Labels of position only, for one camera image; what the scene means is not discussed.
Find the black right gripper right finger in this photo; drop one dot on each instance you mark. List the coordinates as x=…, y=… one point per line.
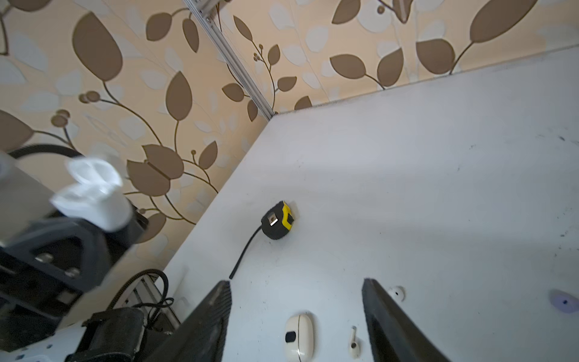
x=393, y=336

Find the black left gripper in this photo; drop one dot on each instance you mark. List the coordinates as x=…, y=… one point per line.
x=55, y=261

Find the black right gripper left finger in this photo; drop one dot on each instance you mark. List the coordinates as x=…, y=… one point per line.
x=202, y=336

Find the white earbud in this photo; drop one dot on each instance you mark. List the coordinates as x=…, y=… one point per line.
x=353, y=344

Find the white earbud charging case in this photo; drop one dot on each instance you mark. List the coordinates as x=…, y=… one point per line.
x=96, y=195

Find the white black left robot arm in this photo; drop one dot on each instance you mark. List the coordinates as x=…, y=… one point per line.
x=117, y=334

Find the small white earbud tip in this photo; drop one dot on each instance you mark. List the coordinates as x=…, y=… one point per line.
x=397, y=293

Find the black yellow tape measure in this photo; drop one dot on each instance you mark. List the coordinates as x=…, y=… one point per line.
x=278, y=221

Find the purple round disc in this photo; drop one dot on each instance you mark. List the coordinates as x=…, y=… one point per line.
x=564, y=302

